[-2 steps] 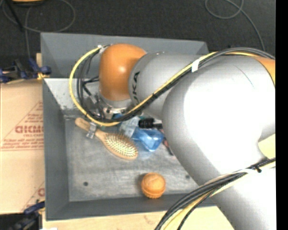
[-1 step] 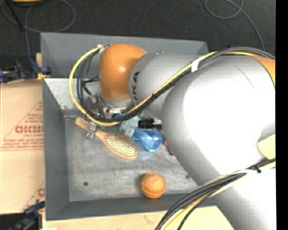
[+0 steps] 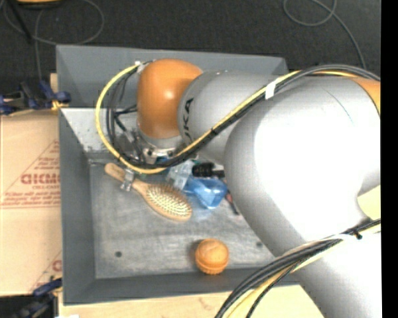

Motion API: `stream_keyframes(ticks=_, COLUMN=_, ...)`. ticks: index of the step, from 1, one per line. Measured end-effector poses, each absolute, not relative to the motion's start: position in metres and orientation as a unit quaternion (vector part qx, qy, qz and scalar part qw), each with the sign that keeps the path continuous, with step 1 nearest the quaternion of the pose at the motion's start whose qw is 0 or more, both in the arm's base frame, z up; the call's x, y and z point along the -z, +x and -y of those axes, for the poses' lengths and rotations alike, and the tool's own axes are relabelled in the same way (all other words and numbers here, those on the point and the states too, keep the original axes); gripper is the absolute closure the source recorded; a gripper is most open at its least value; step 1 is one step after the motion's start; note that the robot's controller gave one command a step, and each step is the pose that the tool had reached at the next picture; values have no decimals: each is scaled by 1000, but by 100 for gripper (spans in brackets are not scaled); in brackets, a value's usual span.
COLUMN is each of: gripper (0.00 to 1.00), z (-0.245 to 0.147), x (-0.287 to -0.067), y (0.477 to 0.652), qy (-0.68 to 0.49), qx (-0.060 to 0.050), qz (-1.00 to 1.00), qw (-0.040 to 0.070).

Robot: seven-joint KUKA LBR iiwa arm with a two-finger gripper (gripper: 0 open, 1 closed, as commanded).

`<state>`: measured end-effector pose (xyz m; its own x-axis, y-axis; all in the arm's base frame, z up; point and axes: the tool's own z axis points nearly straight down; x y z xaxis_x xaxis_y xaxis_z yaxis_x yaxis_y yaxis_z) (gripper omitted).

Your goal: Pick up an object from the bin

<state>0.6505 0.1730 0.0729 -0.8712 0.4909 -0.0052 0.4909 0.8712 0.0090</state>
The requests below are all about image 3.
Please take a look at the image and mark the orange ribbed ball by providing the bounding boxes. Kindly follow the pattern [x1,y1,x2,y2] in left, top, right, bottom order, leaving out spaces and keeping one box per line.
[194,238,230,276]

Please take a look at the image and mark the black cylinder on white bracket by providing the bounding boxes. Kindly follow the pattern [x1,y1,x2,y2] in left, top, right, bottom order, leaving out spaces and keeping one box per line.
[191,162,226,179]

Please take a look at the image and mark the grey metal bin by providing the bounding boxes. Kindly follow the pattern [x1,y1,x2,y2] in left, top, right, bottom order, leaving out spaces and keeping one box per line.
[55,44,290,305]

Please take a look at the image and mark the small dark red tool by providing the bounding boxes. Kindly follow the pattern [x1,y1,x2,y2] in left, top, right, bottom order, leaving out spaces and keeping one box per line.
[226,191,240,215]

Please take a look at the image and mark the brown cardboard board red print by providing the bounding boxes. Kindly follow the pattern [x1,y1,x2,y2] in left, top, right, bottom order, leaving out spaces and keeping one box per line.
[0,108,64,298]

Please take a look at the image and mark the wooden hairbrush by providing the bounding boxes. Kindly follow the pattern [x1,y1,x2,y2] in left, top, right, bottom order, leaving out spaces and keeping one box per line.
[103,162,194,222]

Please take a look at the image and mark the blue clear plastic bottle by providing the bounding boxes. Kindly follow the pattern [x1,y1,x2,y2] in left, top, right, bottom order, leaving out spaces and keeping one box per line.
[166,159,229,211]

